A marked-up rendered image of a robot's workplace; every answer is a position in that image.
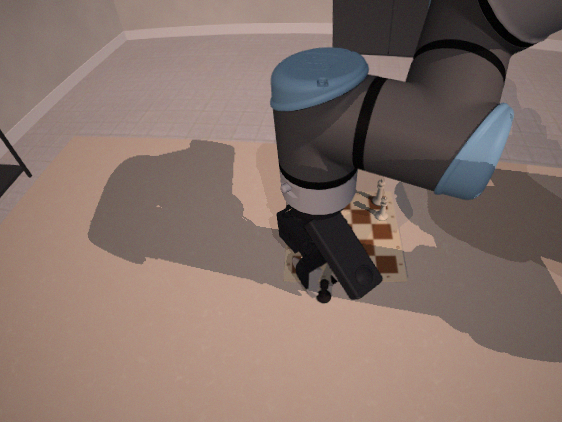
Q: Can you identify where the brown and cream chessboard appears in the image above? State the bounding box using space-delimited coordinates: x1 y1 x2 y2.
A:
283 191 407 282

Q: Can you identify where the white king chess piece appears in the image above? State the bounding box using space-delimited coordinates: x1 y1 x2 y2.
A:
372 179 385 206

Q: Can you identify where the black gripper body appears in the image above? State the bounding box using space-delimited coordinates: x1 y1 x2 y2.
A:
276 205 344 268

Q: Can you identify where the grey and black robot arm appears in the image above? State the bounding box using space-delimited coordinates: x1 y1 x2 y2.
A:
270 0 562 300

